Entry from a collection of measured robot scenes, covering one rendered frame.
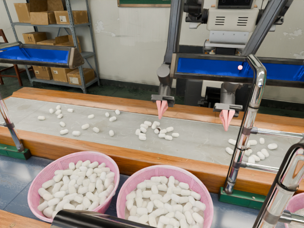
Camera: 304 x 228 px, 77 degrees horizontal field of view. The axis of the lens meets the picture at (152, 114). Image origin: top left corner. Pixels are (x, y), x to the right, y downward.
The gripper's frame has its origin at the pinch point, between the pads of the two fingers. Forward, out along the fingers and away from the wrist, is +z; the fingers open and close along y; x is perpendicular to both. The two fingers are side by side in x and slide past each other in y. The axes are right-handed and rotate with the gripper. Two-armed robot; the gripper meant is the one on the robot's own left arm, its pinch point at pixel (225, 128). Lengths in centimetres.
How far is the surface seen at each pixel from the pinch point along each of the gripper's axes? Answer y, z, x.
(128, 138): -39.1, 8.5, 4.0
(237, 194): 3.6, 23.1, -4.6
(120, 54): -131, -154, 161
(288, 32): 85, -163, 115
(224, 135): 1.6, -0.7, 11.3
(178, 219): -14.2, 32.6, -14.6
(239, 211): 4.5, 28.1, -3.5
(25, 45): -78, -15, -24
